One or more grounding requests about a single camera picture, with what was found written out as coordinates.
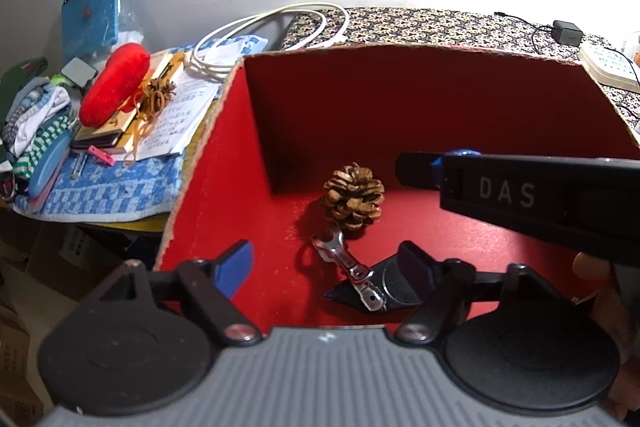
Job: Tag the blue pouch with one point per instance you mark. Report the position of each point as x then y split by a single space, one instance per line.
90 17

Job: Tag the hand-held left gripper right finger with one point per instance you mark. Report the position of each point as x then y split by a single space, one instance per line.
415 267

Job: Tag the red fabric-covered box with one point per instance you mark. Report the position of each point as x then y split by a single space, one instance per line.
350 117

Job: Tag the metal clip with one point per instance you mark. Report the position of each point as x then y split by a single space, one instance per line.
332 244

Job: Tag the white power strip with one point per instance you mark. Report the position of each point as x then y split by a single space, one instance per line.
607 62

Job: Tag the small grey square device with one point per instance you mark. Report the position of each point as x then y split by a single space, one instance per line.
77 73

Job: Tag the person's right hand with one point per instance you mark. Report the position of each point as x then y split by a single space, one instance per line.
625 347

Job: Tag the clear plastic bag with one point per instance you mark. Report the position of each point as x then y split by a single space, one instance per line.
131 7

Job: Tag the handwritten white paper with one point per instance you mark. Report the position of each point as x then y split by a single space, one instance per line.
175 122

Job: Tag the white grey cloth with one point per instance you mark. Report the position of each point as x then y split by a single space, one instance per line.
37 112

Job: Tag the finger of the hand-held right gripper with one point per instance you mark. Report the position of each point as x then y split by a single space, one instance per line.
417 169
460 152

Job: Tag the pink clip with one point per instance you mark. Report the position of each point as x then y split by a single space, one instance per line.
101 155

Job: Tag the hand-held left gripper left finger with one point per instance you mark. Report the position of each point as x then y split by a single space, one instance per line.
235 269

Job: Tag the stack of notebooks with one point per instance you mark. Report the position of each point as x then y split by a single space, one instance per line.
105 134

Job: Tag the small pine cone with ribbon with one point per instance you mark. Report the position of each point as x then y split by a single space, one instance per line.
157 94

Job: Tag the green striped cloth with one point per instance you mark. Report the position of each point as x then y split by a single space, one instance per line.
35 157

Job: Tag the black power adapter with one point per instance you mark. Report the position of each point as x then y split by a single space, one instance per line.
567 32

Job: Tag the red plush cushion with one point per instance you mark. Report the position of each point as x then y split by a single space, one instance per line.
112 87

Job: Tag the large pine cone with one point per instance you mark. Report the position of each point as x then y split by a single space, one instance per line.
352 197

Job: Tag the cardboard box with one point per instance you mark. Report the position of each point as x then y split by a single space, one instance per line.
15 357
60 252

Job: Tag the blue oval case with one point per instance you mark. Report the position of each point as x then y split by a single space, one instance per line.
50 164

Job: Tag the blue checked towel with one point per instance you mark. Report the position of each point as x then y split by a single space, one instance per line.
110 192

